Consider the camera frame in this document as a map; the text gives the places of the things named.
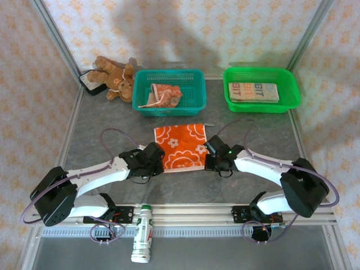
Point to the white and green drink bottle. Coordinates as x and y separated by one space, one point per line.
143 233

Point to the beige towel with blue letters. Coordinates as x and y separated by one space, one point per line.
253 91

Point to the orange towel with animal outlines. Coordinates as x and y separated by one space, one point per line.
164 94

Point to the aluminium mounting rail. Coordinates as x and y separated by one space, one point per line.
191 213

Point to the brown teddy bear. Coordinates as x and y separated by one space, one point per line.
115 78

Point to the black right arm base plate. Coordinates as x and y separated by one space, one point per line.
240 213

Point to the orange towel with white flowers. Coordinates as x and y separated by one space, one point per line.
180 146

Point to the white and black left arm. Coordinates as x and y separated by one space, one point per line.
95 177

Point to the aluminium frame post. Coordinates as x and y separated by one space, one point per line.
56 36
309 33

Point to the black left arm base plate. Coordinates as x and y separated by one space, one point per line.
125 213

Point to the green plastic perforated basket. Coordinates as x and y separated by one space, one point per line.
289 92

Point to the black box with white top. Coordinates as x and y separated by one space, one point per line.
92 87

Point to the teal plastic perforated basket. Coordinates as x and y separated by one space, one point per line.
194 92

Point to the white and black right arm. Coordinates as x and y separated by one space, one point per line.
261 168

